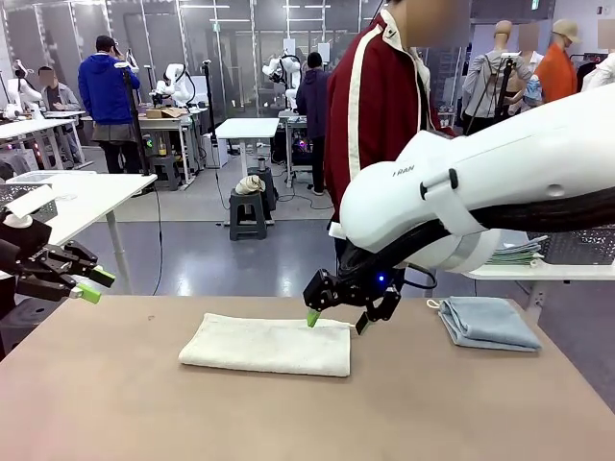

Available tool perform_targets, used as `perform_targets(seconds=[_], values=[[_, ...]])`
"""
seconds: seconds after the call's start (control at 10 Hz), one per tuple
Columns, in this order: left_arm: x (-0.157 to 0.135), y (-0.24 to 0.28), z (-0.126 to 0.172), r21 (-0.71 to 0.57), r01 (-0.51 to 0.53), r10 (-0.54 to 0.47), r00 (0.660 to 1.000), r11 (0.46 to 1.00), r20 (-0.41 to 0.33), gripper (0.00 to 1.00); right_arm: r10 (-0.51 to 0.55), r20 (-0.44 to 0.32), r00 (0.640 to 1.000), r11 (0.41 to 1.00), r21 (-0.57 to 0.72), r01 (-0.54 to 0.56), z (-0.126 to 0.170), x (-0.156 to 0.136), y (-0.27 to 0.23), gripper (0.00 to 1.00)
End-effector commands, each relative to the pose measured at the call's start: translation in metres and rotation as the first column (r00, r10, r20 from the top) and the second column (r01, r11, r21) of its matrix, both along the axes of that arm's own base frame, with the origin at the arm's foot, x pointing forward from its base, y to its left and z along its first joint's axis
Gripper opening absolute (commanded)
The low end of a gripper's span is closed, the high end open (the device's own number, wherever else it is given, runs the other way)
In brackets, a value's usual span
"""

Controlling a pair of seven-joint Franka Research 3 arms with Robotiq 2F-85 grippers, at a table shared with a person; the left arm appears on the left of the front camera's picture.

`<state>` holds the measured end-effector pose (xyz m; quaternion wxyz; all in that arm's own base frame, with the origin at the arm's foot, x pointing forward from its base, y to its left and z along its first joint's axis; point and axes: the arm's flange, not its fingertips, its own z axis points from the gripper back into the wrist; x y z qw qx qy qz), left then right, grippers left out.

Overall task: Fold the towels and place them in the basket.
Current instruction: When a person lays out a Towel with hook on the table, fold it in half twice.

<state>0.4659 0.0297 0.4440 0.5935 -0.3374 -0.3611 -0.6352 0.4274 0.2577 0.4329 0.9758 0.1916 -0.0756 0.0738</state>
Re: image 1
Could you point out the person in blue hoodie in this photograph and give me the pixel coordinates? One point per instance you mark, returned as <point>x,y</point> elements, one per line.
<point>105,91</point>

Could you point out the cream white towel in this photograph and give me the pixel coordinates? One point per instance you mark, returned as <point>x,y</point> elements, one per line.
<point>269,343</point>

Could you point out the white cabinet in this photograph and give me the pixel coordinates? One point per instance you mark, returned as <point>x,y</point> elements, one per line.
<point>216,151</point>

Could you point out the person in navy hoodie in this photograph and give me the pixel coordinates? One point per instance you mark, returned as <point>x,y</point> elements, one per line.
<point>312,96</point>

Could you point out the mannequin in orange jacket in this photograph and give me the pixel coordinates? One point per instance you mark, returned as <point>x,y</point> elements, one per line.
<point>557,72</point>

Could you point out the mannequin in black dress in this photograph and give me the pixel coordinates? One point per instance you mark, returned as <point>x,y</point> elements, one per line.
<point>528,72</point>

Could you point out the dark grey mesh basket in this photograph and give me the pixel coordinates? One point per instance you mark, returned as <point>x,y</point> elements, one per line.
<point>586,249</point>

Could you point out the computer with coloured lights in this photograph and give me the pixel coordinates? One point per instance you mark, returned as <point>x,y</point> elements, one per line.
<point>300,144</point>

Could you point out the dark grey plastic stool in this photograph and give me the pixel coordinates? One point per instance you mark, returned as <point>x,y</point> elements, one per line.
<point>165,168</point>
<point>33,317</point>
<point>270,187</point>
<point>247,201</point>

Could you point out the cream cloth bundle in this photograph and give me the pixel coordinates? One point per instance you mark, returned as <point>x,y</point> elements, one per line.
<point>250,185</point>

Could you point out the metal tumbler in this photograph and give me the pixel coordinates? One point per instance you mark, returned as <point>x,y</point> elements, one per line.
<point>262,164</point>

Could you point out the cardboard box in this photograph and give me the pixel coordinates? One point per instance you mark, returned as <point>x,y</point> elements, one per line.
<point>165,113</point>

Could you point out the light blue towel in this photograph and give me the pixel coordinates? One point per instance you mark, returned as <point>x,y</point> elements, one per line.
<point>490,324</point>

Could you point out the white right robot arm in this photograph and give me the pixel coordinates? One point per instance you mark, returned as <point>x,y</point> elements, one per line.
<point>504,163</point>

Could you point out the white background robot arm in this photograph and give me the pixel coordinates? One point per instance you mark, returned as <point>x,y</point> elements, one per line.
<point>14,96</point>
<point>290,72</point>
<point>180,84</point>

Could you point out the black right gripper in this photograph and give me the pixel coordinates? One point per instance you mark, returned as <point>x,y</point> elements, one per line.
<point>346,290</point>

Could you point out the person in red jacket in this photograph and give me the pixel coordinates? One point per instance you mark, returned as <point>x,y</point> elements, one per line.
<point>370,96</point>

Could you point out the green towel stack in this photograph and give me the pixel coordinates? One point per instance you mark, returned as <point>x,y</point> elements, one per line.
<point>514,257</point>

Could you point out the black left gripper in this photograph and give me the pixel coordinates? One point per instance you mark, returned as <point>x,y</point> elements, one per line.
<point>24,242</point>

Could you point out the light grey mesh basket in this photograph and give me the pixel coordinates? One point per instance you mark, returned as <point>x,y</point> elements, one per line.
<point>26,177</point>

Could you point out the seated person in grey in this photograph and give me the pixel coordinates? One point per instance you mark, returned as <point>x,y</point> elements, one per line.
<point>60,98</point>

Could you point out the long white background table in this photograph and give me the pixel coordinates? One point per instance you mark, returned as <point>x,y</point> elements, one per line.
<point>29,126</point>

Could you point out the white-framed workbench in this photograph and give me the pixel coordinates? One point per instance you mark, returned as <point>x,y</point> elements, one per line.
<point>163,124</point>

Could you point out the mannequin in blue floral shirt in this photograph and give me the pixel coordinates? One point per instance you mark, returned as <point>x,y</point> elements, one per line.
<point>534,93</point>

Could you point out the mannequin in grey hoodie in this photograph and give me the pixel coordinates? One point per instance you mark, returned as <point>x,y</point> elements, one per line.
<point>480,81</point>

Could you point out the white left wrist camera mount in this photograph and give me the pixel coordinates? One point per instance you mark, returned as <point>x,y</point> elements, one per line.
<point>29,201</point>

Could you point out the black pole stand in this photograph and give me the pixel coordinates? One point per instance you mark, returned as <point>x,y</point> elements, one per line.
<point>210,105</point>

